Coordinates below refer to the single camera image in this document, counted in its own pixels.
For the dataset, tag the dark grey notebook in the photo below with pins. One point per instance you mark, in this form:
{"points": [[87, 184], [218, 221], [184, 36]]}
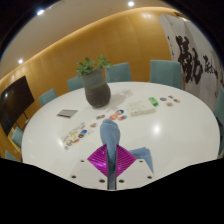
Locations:
{"points": [[67, 113]]}

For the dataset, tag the white flat box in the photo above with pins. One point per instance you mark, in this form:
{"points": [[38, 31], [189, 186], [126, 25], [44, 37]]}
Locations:
{"points": [[141, 108]]}

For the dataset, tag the black wall screen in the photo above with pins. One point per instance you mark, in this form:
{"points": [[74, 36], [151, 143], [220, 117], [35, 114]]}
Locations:
{"points": [[15, 105]]}

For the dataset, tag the small green item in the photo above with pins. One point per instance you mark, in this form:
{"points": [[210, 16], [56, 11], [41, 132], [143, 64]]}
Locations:
{"points": [[153, 101]]}

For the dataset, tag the colourful sticker sheet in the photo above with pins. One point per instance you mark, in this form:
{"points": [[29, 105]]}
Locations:
{"points": [[73, 136]]}

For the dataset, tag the teal chairs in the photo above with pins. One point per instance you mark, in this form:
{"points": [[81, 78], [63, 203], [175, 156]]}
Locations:
{"points": [[165, 73]]}

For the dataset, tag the small round badge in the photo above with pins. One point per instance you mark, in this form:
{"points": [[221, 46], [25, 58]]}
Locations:
{"points": [[163, 99], [176, 100], [169, 104]]}

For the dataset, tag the orange round sticker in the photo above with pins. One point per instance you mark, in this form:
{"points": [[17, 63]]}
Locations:
{"points": [[113, 117]]}

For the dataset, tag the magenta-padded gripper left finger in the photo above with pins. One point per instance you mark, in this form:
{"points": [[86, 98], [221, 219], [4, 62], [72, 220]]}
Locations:
{"points": [[96, 163]]}

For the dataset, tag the blue towel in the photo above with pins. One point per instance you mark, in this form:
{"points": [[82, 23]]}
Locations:
{"points": [[110, 140]]}

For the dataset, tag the blue round sticker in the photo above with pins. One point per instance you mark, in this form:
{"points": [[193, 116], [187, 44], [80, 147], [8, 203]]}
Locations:
{"points": [[119, 112]]}

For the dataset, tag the white calligraphy folding screen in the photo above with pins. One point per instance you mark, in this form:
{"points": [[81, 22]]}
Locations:
{"points": [[193, 56]]}

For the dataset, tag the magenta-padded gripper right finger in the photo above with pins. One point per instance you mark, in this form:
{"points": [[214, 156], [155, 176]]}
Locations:
{"points": [[128, 163]]}

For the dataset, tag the ceiling lights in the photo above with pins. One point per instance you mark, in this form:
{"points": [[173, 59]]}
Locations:
{"points": [[130, 4]]}

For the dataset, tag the potted plant in grey pot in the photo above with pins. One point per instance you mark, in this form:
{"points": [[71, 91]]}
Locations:
{"points": [[97, 90]]}

